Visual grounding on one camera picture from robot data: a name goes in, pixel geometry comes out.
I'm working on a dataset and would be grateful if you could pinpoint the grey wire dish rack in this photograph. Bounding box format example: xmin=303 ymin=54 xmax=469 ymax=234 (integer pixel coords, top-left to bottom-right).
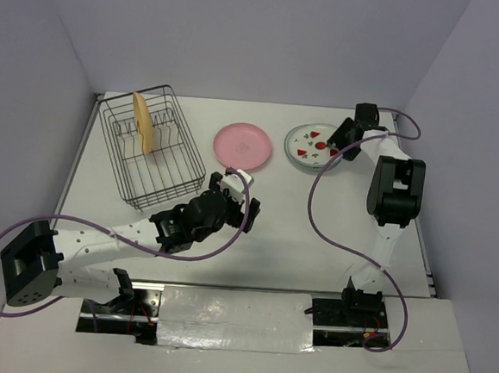
xmin=98 ymin=84 xmax=206 ymax=211

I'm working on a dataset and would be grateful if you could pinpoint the pink plate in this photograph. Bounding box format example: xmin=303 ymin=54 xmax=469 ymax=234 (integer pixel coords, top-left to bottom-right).
xmin=212 ymin=122 xmax=272 ymax=172

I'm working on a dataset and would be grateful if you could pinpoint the white watermelon pattern plate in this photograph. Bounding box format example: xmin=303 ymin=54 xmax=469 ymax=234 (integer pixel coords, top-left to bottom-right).
xmin=283 ymin=123 xmax=342 ymax=172

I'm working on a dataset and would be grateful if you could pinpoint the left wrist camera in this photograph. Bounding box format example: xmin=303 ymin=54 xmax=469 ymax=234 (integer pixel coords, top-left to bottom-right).
xmin=219 ymin=169 xmax=254 ymax=205

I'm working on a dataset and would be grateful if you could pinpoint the yellow plate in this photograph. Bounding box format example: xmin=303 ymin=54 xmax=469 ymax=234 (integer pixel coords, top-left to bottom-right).
xmin=132 ymin=92 xmax=154 ymax=154

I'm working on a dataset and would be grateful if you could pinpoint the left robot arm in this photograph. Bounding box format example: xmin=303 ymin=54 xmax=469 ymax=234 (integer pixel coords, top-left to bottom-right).
xmin=0 ymin=169 xmax=260 ymax=314

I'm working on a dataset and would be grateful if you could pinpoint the silver foil tape sheet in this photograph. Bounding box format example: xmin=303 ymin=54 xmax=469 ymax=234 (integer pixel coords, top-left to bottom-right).
xmin=156 ymin=285 xmax=314 ymax=354

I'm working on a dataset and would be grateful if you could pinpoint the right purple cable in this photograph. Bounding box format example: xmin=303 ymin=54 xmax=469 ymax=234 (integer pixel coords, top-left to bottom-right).
xmin=296 ymin=102 xmax=427 ymax=355

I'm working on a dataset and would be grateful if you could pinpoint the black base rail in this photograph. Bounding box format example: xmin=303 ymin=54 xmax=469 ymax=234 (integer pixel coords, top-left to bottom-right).
xmin=76 ymin=283 xmax=390 ymax=354

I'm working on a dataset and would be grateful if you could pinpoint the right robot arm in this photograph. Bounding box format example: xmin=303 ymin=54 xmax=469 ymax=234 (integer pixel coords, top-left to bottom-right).
xmin=327 ymin=103 xmax=427 ymax=326

